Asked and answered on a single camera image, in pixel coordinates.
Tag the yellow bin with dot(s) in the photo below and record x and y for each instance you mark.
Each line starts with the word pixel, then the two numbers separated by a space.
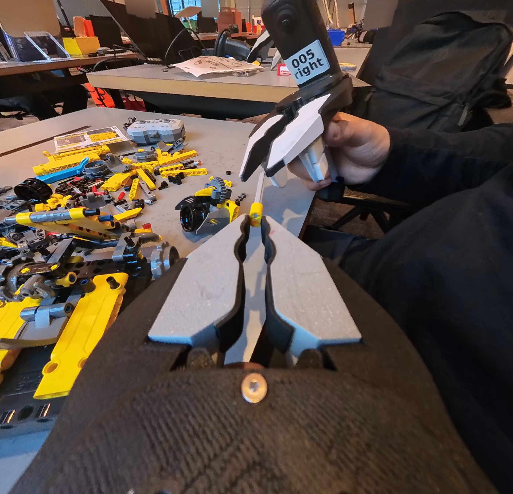
pixel 82 45

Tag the black backpack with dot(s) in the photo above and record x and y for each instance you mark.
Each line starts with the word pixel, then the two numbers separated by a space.
pixel 441 69

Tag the grey battery box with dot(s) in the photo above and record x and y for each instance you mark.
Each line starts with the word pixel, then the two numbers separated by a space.
pixel 156 130

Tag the blue brick separator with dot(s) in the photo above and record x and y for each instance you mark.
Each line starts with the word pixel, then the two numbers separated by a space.
pixel 60 175

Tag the yellow brick vehicle model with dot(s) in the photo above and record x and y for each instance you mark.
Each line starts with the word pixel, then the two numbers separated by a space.
pixel 88 329

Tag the red container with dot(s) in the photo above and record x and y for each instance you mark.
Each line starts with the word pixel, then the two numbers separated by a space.
pixel 229 20

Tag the orange container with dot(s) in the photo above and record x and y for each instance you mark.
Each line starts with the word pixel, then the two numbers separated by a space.
pixel 82 27

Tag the black wheel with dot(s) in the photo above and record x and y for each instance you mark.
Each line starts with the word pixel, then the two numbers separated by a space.
pixel 33 189

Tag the small yellow connector piece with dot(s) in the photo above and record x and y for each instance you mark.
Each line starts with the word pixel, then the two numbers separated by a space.
pixel 255 215

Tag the black monitor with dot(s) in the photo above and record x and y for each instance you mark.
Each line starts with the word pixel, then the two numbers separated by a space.
pixel 152 33

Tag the person's right hand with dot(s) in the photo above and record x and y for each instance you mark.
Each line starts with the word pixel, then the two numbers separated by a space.
pixel 360 149

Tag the neighbouring grey table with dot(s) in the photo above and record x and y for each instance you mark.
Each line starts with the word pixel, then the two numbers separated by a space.
pixel 140 77

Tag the blue bin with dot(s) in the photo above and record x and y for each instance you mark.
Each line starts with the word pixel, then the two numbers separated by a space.
pixel 336 36

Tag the spread of yellow beams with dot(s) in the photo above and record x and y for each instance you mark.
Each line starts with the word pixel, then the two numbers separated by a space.
pixel 180 170

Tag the yellow brick wheel subassembly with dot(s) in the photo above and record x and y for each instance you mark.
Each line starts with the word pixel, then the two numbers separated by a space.
pixel 212 217

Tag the pile of black red pieces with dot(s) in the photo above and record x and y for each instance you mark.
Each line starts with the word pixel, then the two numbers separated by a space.
pixel 80 189

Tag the brown cardboard panel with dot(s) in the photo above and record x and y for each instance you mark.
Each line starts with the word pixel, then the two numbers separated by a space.
pixel 28 9

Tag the black connector cluster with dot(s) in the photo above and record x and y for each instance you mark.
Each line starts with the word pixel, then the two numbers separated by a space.
pixel 176 178

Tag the sticker sheet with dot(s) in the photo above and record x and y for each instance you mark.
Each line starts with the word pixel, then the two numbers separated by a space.
pixel 90 137

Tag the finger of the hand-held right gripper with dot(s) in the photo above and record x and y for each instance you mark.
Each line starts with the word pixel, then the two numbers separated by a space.
pixel 298 133
pixel 258 145

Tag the person's right forearm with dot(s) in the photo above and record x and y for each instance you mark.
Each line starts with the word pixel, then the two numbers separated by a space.
pixel 441 161

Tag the grey desk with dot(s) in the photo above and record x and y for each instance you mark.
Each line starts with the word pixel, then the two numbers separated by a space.
pixel 224 141

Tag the pile of grey track links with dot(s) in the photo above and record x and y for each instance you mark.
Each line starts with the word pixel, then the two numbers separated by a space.
pixel 8 201

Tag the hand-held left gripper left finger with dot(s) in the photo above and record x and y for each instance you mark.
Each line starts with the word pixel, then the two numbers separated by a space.
pixel 196 297

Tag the clear sign holder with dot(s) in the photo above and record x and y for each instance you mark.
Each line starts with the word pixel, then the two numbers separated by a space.
pixel 48 45

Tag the thin grey axle rod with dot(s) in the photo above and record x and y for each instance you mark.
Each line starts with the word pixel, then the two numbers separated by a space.
pixel 260 187

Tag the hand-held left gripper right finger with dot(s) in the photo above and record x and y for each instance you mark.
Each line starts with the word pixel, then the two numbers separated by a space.
pixel 312 297

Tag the black white standing tool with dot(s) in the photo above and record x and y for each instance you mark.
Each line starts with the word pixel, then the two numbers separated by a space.
pixel 262 45

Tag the stack of yellow panels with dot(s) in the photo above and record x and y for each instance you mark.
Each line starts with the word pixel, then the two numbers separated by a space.
pixel 68 161

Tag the red white small box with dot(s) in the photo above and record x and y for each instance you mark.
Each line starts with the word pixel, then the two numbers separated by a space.
pixel 284 70

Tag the wooden table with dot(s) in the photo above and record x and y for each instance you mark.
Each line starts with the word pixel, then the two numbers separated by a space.
pixel 60 63

